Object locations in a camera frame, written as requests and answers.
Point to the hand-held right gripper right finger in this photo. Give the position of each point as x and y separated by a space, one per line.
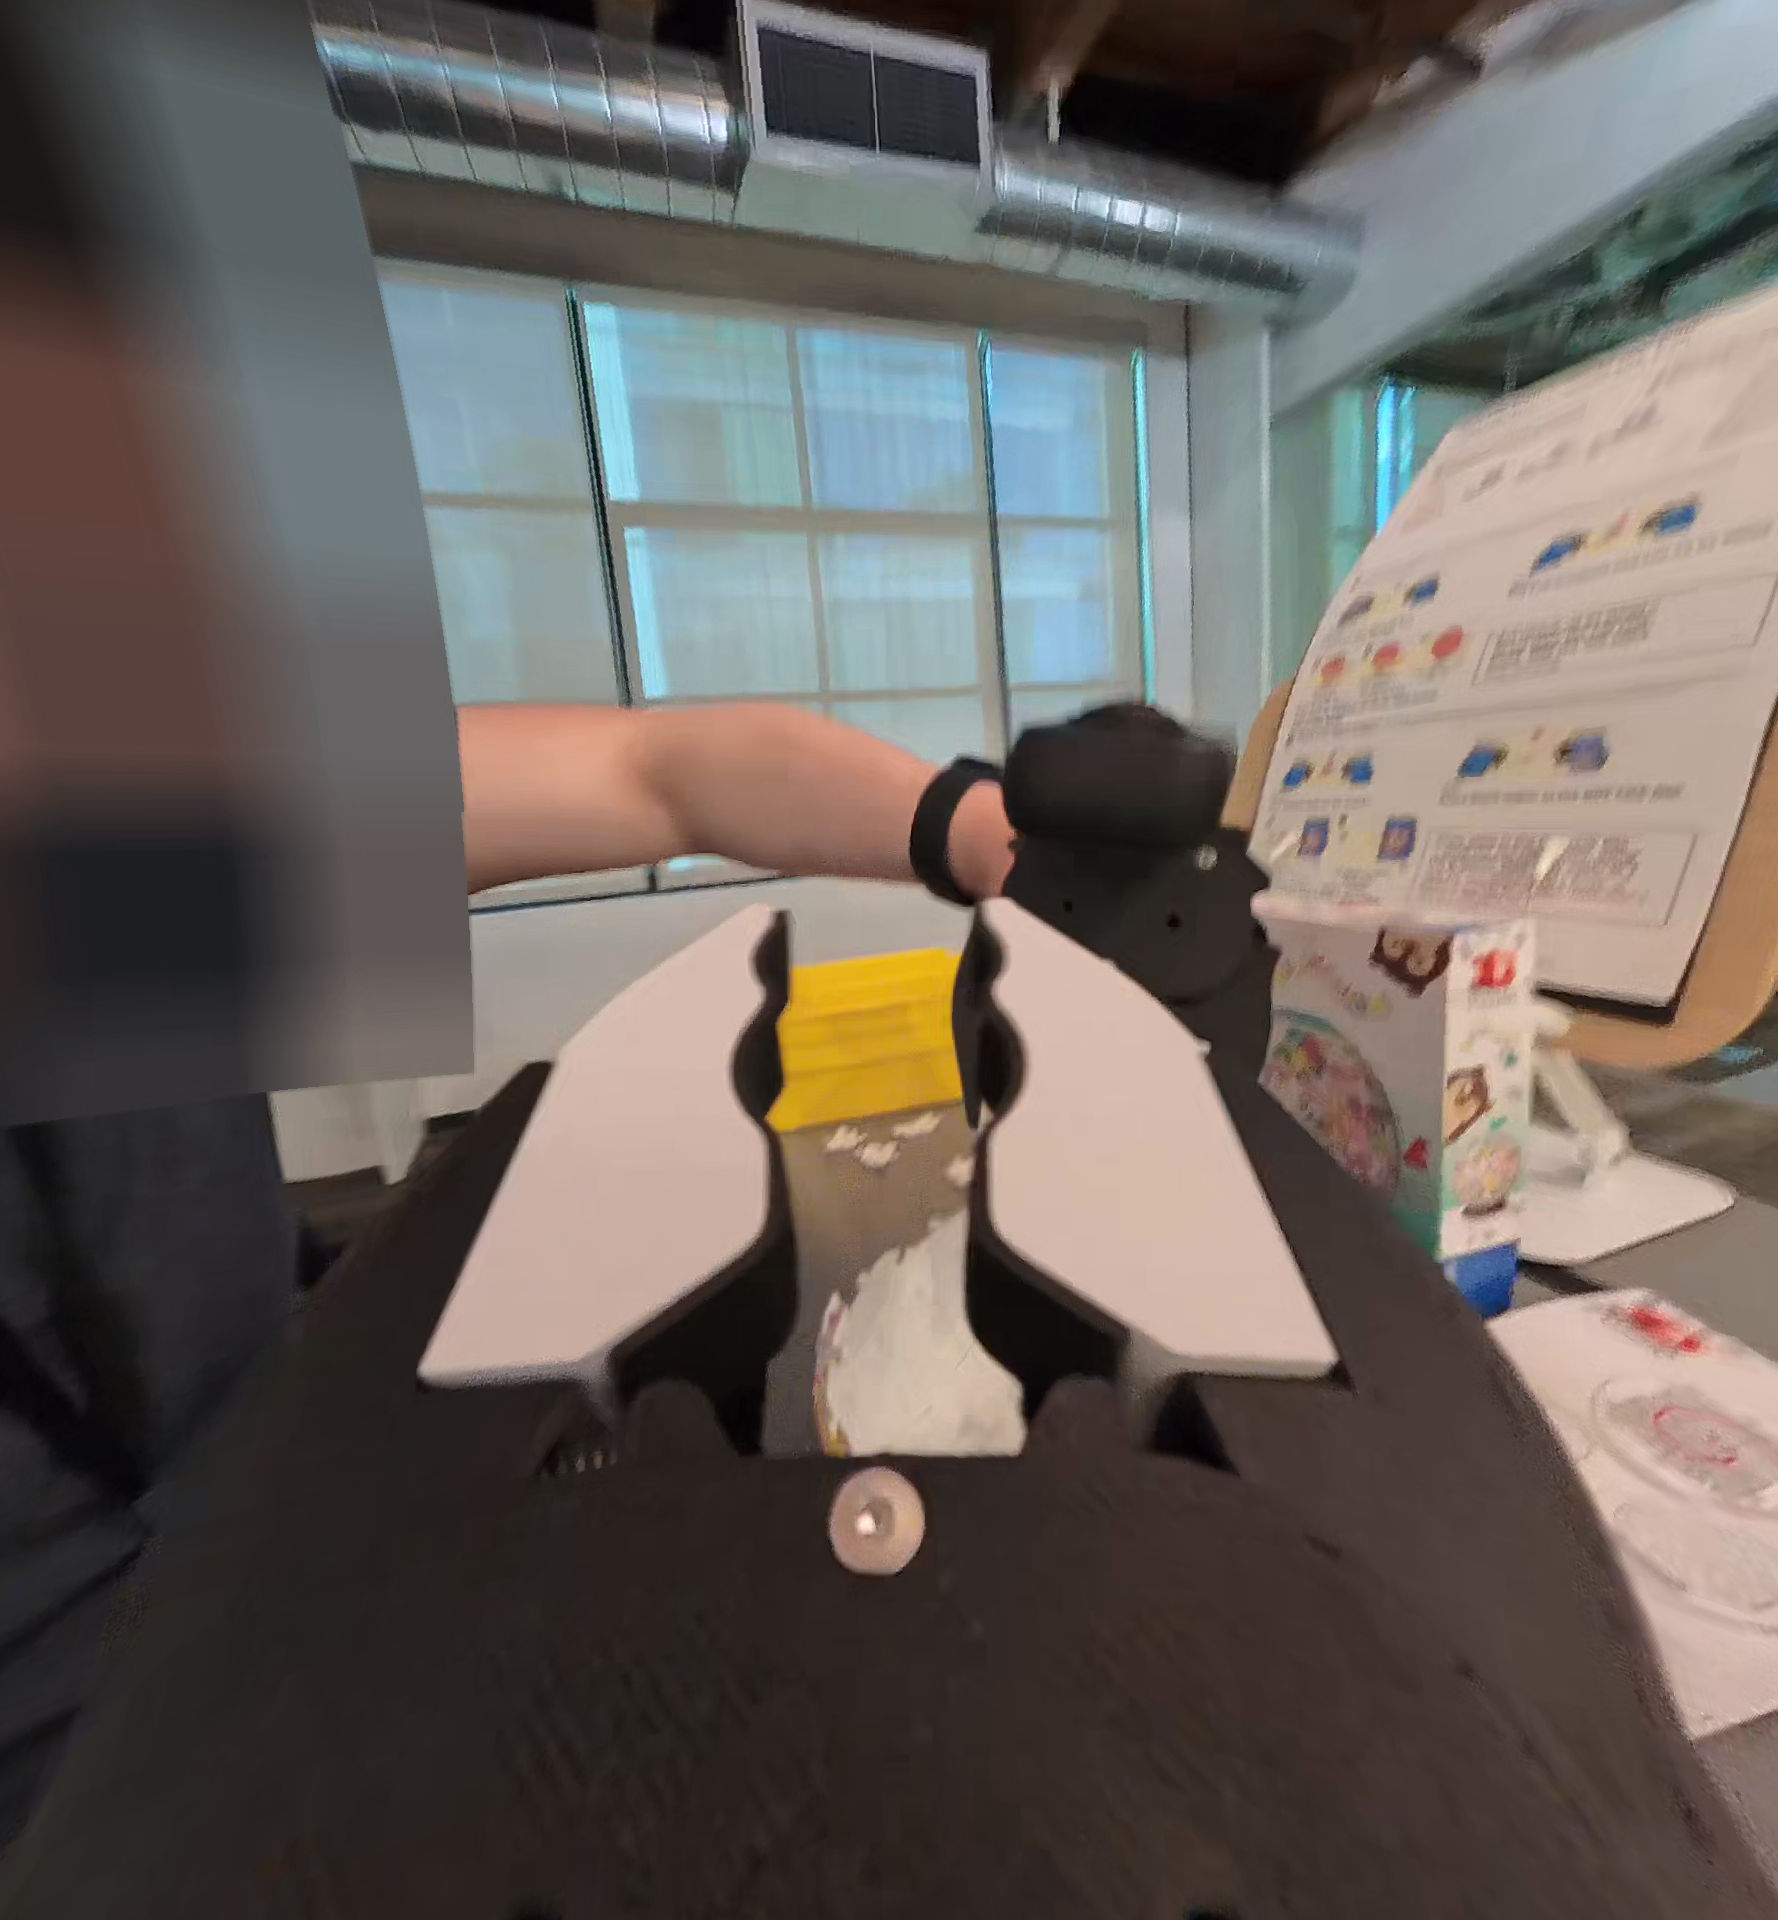
1144 1198

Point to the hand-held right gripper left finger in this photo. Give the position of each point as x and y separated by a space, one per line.
605 1198

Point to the white puzzle pieces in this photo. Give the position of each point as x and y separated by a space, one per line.
874 1148

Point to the half-built colourful puzzle ball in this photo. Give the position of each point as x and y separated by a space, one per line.
903 1351

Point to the person's left forearm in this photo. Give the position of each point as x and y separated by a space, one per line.
678 795

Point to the colourful puzzle box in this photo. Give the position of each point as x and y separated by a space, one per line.
1368 1080

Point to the person's left hand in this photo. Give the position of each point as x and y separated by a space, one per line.
992 854

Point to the black wristband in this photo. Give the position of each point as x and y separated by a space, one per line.
943 833

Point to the yellow plastic bin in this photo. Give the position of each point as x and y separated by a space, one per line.
858 1050

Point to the narrow window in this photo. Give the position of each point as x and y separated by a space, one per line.
1390 465

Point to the wooden board with instruction sheet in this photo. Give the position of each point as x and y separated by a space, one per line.
1579 675

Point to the large grid window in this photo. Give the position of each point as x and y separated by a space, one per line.
754 525

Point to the folded paper instruction leaflet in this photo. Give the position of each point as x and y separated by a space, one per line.
1699 1470

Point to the white vent grille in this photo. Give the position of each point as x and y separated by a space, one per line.
867 91

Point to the silver ventilation duct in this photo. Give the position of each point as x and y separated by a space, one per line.
528 104

